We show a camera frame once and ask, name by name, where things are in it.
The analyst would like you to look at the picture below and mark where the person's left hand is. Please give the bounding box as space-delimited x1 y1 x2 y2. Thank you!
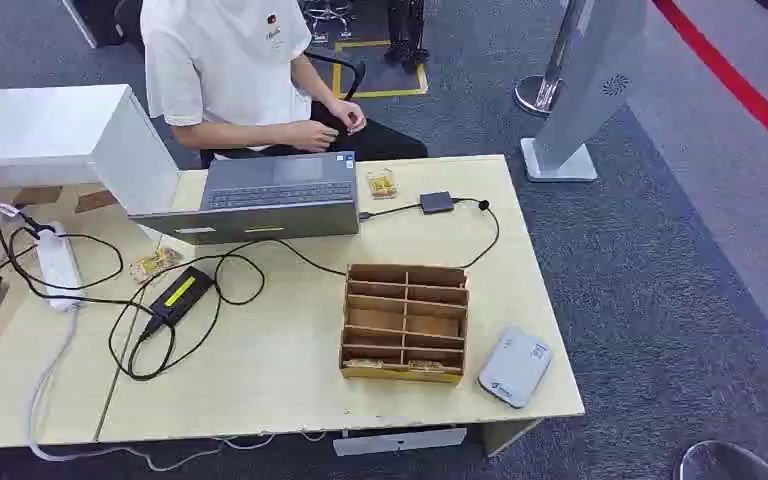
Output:
328 99 368 136

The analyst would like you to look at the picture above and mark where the person's right hand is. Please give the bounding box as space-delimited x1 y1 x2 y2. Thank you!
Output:
286 120 340 154

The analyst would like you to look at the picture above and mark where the grey laptop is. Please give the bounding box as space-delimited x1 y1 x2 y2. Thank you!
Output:
128 150 361 246

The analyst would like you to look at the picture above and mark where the wrapped yellow card pack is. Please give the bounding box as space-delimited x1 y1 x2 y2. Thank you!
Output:
130 246 185 285
365 169 400 201

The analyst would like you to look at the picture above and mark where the chrome chair base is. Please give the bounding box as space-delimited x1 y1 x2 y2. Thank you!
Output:
304 0 353 44

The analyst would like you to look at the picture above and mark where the person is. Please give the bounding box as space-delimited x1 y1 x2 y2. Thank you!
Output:
140 0 429 164

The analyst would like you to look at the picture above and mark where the small dark hub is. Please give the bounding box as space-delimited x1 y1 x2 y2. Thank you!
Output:
419 191 456 215

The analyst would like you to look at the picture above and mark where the black power adapter yellow label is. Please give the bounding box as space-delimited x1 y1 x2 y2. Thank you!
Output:
148 266 216 327

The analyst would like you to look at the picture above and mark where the wooden card box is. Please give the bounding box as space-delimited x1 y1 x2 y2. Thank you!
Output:
338 263 471 386

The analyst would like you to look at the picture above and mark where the pale wooden desk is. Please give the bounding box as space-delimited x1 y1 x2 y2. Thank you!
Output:
95 154 586 458
0 185 147 452

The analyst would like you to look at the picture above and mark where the grey kiosk stand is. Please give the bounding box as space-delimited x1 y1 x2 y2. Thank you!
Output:
521 0 650 183

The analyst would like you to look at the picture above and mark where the white box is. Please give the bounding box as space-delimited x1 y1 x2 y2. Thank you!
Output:
0 84 181 217

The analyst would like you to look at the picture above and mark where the white power strip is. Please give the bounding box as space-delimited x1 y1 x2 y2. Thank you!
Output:
34 221 85 313

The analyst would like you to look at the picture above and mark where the pale grey card reader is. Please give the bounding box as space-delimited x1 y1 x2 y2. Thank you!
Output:
477 325 554 410

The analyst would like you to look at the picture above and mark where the round grey dome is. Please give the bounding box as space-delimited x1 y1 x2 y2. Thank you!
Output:
674 440 768 480

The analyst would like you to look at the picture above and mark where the short black hub cable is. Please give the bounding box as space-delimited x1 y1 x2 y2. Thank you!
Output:
359 202 423 221

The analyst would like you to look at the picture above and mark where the long black adapter cable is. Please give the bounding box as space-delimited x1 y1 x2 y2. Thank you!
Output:
108 238 349 384

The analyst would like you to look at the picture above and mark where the black hub cable with ferrite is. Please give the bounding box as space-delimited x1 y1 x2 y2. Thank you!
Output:
453 197 501 271

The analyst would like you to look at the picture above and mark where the black plug cable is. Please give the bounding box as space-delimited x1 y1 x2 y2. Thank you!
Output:
0 208 125 307

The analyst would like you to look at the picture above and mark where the white metal bracket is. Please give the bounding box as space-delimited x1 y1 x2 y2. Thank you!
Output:
332 427 468 458

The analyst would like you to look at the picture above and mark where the white power cable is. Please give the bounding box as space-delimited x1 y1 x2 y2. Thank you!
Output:
24 307 329 464

